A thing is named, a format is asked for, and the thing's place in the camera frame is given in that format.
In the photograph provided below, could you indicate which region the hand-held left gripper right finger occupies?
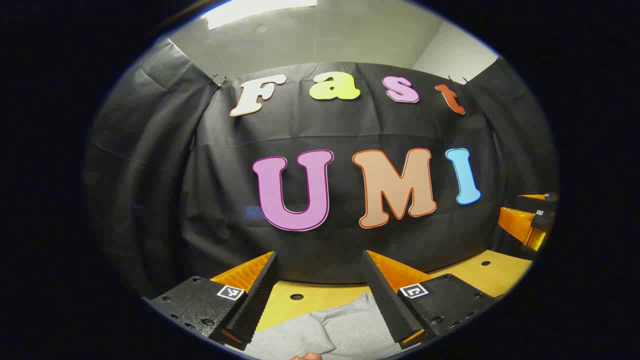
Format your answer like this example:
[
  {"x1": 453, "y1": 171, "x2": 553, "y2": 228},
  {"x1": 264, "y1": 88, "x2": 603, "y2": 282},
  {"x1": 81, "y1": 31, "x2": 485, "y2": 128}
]
[{"x1": 362, "y1": 249, "x2": 497, "y2": 351}]

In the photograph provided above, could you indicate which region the black backdrop cloth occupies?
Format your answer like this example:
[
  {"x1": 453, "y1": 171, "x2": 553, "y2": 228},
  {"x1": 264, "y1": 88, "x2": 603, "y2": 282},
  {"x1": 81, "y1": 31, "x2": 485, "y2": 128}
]
[{"x1": 82, "y1": 40, "x2": 558, "y2": 301}]

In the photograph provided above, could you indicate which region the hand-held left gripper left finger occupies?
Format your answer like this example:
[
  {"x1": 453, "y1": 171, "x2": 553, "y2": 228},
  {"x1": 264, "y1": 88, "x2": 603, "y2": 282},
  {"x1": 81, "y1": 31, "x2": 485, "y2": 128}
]
[{"x1": 149, "y1": 251, "x2": 279, "y2": 351}]

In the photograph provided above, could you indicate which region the grey sweatshirt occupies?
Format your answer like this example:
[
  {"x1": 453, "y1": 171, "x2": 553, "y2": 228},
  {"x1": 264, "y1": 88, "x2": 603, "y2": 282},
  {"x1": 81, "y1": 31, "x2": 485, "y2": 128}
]
[{"x1": 244, "y1": 292, "x2": 406, "y2": 360}]

